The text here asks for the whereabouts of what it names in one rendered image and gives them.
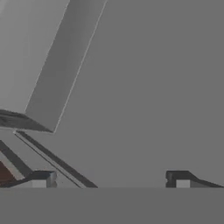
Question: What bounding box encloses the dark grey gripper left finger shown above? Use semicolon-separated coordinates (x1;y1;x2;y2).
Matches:
0;170;58;189

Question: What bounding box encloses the grey fridge door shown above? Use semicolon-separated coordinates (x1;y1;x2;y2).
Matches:
0;0;109;134

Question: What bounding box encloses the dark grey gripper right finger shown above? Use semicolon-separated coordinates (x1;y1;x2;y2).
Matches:
164;170;224;189

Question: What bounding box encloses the grey fridge body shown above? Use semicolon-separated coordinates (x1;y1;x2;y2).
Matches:
0;129;99;189

